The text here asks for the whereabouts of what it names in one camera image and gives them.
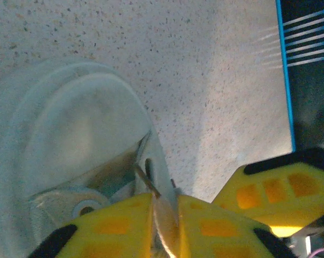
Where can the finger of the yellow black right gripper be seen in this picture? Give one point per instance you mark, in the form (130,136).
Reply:
(280,193)
(291,231)

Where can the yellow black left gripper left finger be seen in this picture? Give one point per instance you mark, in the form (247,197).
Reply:
(105,236)

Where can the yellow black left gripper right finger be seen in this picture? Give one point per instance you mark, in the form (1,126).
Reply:
(218,233)

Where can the white shoelace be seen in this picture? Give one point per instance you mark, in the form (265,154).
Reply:
(164,223)

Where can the white canvas shoe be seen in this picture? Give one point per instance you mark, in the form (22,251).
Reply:
(70,129)

